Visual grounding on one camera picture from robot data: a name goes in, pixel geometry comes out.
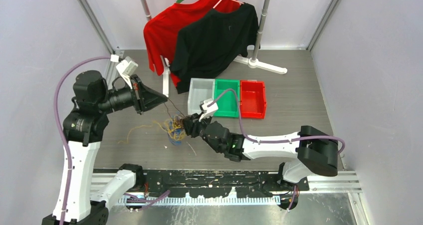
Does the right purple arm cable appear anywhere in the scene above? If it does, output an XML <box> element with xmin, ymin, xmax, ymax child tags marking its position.
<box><xmin>206</xmin><ymin>88</ymin><xmax>346</xmax><ymax>212</ymax></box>

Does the brown wire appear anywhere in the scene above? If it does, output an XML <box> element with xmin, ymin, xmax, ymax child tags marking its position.
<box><xmin>163</xmin><ymin>98</ymin><xmax>188</xmax><ymax>132</ymax></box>

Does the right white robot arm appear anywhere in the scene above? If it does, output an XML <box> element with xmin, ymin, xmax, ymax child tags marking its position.
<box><xmin>182</xmin><ymin>114</ymin><xmax>345</xmax><ymax>191</ymax></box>

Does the blue wire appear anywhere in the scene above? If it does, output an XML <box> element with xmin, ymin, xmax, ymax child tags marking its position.
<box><xmin>167</xmin><ymin>124</ymin><xmax>187</xmax><ymax>148</ymax></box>

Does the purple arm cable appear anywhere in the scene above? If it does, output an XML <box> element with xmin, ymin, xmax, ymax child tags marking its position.
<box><xmin>53</xmin><ymin>55</ymin><xmax>171</xmax><ymax>225</ymax></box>
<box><xmin>206</xmin><ymin>88</ymin><xmax>346</xmax><ymax>212</ymax></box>

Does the black t-shirt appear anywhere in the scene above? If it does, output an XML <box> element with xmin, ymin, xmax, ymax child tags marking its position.
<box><xmin>170</xmin><ymin>3</ymin><xmax>259</xmax><ymax>94</ymax></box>

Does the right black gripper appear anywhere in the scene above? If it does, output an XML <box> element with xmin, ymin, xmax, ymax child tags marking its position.
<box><xmin>181</xmin><ymin>111</ymin><xmax>222</xmax><ymax>153</ymax></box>

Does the yellow wire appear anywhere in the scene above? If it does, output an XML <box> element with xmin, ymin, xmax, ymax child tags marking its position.
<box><xmin>117</xmin><ymin>119</ymin><xmax>187</xmax><ymax>145</ymax></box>

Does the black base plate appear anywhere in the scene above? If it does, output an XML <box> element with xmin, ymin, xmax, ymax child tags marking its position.
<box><xmin>129</xmin><ymin>170</ymin><xmax>294</xmax><ymax>198</ymax></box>

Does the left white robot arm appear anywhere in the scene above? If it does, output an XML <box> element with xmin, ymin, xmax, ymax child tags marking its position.
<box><xmin>42</xmin><ymin>70</ymin><xmax>168</xmax><ymax>225</ymax></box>

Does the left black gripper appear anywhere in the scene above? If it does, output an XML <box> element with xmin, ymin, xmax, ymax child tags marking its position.
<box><xmin>96</xmin><ymin>74</ymin><xmax>167</xmax><ymax>114</ymax></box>

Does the green plastic bin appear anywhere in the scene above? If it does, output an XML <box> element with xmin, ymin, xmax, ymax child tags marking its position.
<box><xmin>214</xmin><ymin>79</ymin><xmax>240</xmax><ymax>118</ymax></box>

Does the white clothes rack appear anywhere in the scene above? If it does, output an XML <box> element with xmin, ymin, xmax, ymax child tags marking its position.
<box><xmin>140</xmin><ymin>0</ymin><xmax>288</xmax><ymax>97</ymax></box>

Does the white plastic bin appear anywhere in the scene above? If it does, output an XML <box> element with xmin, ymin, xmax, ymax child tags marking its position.
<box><xmin>188</xmin><ymin>78</ymin><xmax>215</xmax><ymax>115</ymax></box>

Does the white slotted cable duct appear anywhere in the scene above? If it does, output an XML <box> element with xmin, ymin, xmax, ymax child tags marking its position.
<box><xmin>114</xmin><ymin>195</ymin><xmax>281</xmax><ymax>207</ymax></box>

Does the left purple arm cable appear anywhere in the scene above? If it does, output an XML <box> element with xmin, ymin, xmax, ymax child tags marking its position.
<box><xmin>53</xmin><ymin>55</ymin><xmax>171</xmax><ymax>225</ymax></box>

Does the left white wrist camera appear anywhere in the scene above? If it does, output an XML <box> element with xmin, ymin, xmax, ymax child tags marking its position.
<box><xmin>116</xmin><ymin>56</ymin><xmax>138</xmax><ymax>89</ymax></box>

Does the red plastic bin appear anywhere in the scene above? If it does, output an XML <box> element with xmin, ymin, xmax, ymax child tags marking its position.
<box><xmin>240</xmin><ymin>80</ymin><xmax>267</xmax><ymax>119</ymax></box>

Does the red t-shirt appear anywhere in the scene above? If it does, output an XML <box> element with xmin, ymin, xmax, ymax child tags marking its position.
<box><xmin>143</xmin><ymin>0</ymin><xmax>242</xmax><ymax>88</ymax></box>

